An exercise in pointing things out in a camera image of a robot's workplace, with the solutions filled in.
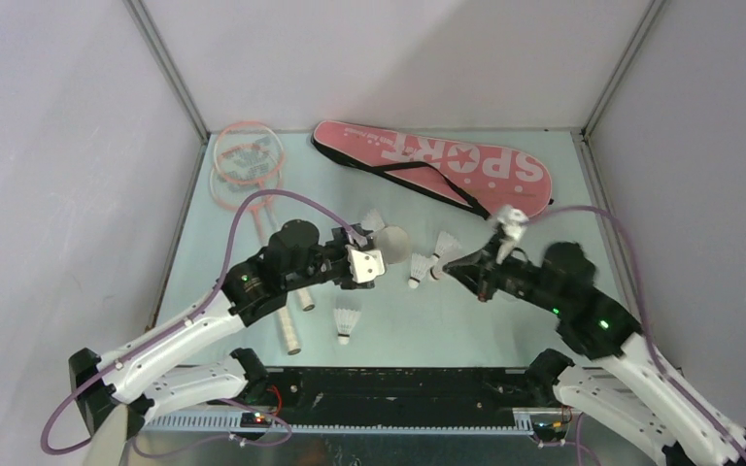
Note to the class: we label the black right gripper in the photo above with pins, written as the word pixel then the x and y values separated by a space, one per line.
pixel 474 272

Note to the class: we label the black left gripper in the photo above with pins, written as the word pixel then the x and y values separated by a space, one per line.
pixel 341 239

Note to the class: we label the white shuttlecock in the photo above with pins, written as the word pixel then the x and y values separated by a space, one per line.
pixel 446 244
pixel 420 266
pixel 373 221
pixel 346 321

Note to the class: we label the white shuttlecock tube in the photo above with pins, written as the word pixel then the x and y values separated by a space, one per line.
pixel 394 244

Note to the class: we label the white shuttlecock front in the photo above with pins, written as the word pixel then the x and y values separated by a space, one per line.
pixel 346 321

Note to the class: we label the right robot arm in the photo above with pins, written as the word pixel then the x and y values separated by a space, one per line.
pixel 664 417

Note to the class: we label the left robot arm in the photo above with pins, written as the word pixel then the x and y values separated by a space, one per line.
pixel 147 377

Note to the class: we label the white shuttlecock beside tube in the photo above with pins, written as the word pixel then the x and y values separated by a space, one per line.
pixel 373 221

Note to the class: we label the pink sport racket bag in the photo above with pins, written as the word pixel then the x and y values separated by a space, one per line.
pixel 476 178

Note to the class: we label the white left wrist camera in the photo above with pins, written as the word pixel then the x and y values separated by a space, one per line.
pixel 366 264

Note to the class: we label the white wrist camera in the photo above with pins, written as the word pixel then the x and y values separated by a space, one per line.
pixel 510 227
pixel 366 264

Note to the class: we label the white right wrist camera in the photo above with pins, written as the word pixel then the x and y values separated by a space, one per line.
pixel 510 227

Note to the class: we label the aluminium front frame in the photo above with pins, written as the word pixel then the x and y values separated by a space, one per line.
pixel 228 415

